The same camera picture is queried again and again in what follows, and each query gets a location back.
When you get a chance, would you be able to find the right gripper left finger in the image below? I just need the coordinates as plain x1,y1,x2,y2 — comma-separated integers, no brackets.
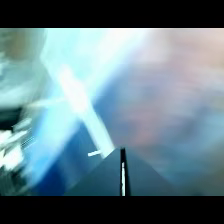
63,147,123,197

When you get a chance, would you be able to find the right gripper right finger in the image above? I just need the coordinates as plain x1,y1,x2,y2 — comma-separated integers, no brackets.
124,147,184,197

